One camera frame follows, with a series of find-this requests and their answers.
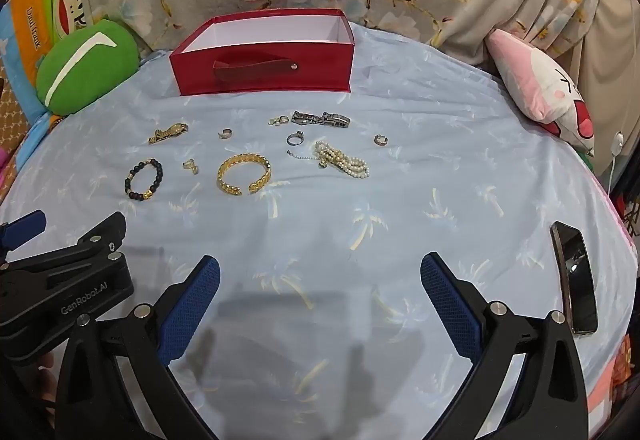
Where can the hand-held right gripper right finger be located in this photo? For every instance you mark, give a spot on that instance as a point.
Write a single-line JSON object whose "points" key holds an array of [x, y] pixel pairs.
{"points": [[449, 310]]}

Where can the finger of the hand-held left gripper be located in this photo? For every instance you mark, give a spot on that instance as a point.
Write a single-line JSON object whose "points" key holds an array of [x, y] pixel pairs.
{"points": [[27, 223], [97, 235]]}

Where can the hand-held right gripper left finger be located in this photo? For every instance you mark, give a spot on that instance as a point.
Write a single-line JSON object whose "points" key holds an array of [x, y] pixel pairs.
{"points": [[191, 315]]}

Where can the gold hoop earring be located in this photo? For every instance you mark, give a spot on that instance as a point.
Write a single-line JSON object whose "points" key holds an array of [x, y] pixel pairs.
{"points": [[190, 166]]}

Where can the gold watch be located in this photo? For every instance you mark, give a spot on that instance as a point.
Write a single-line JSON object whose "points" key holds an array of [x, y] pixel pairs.
{"points": [[170, 130]]}

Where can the red box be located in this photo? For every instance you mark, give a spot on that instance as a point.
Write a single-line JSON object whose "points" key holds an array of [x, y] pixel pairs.
{"points": [[260, 70]]}

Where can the person's left hand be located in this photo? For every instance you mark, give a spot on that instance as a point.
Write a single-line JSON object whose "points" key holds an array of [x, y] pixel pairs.
{"points": [[47, 382]]}

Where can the black smartphone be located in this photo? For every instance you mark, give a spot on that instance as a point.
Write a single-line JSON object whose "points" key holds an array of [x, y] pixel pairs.
{"points": [[577, 280]]}

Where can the light blue bedsheet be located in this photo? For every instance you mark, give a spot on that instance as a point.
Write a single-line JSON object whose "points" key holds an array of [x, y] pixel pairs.
{"points": [[325, 230]]}

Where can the green cushion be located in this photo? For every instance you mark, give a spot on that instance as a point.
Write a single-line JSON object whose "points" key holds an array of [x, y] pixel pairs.
{"points": [[85, 70]]}

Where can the pink orange printed cloth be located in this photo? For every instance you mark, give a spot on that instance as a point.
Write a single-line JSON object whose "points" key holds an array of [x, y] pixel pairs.
{"points": [[607, 390]]}

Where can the colourful printed mat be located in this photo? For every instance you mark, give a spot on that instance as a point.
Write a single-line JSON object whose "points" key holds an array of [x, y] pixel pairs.
{"points": [[35, 15]]}

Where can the small pearl earrings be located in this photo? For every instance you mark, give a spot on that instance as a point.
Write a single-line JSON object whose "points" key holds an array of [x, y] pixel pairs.
{"points": [[278, 121]]}

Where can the pink plush pillow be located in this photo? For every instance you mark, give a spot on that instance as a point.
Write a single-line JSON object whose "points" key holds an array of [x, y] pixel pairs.
{"points": [[540, 80]]}

